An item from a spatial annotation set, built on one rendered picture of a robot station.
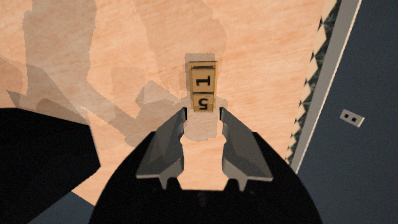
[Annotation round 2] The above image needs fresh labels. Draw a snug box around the wooden number cube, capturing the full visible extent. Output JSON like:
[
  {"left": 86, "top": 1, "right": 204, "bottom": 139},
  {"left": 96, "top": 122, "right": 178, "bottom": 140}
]
[
  {"left": 191, "top": 66, "right": 215, "bottom": 92},
  {"left": 193, "top": 92, "right": 214, "bottom": 113}
]

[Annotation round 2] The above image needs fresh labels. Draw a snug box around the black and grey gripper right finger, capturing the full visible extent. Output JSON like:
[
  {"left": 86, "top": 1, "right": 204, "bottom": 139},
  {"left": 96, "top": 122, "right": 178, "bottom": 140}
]
[{"left": 219, "top": 107, "right": 323, "bottom": 224}]

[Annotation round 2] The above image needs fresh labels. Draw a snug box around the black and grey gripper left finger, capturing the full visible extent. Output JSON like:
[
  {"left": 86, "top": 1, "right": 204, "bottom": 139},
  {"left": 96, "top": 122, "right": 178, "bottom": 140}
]
[{"left": 88, "top": 107, "right": 187, "bottom": 224}]

